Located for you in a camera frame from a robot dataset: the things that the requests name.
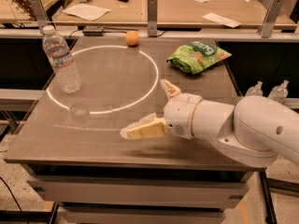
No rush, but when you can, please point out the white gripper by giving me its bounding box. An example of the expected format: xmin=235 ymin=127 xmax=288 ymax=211
xmin=120 ymin=79 xmax=203 ymax=140

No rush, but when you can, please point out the clear plastic water bottle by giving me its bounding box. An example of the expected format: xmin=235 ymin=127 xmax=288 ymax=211
xmin=42 ymin=25 xmax=81 ymax=93

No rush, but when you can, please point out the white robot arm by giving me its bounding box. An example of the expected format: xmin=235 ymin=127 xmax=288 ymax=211
xmin=120 ymin=79 xmax=299 ymax=168

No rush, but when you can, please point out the green rice chip bag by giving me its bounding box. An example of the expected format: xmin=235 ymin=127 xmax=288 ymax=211
xmin=166 ymin=41 xmax=232 ymax=75

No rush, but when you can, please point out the clear sanitizer bottle left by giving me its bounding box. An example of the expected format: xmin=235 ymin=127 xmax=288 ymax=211
xmin=246 ymin=81 xmax=263 ymax=96

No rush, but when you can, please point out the clear sanitizer bottle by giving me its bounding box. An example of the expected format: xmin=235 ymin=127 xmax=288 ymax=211
xmin=246 ymin=81 xmax=263 ymax=96
xmin=268 ymin=80 xmax=289 ymax=104

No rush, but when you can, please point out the clear sanitizer bottle right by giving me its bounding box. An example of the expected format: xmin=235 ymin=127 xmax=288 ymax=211
xmin=268 ymin=80 xmax=289 ymax=104

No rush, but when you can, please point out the orange ball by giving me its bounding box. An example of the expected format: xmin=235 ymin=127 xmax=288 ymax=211
xmin=125 ymin=31 xmax=139 ymax=46

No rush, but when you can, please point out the white paper slip right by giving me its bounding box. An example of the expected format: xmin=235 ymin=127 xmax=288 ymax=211
xmin=203 ymin=12 xmax=240 ymax=28

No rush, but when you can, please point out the black power adapter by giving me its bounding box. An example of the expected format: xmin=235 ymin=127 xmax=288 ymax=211
xmin=82 ymin=27 xmax=104 ymax=36

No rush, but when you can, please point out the white table drawer unit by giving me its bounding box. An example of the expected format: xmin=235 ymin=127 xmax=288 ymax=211
xmin=28 ymin=175 xmax=249 ymax=224

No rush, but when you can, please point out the white paper sheet left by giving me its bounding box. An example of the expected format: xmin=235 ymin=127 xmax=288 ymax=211
xmin=64 ymin=4 xmax=110 ymax=21

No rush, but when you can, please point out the grey metal bracket middle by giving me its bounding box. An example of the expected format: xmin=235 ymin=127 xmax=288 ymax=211
xmin=148 ymin=0 xmax=158 ymax=37

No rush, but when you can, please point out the grey metal bracket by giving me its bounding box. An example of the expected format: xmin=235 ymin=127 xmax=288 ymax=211
xmin=148 ymin=0 xmax=158 ymax=37
xmin=29 ymin=0 xmax=50 ymax=33
xmin=258 ymin=0 xmax=285 ymax=38

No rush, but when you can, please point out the grey metal bracket right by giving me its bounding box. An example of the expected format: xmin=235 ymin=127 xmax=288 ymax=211
xmin=258 ymin=0 xmax=285 ymax=38

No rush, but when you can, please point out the grey metal bracket left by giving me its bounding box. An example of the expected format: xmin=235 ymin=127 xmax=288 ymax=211
xmin=29 ymin=0 xmax=50 ymax=33

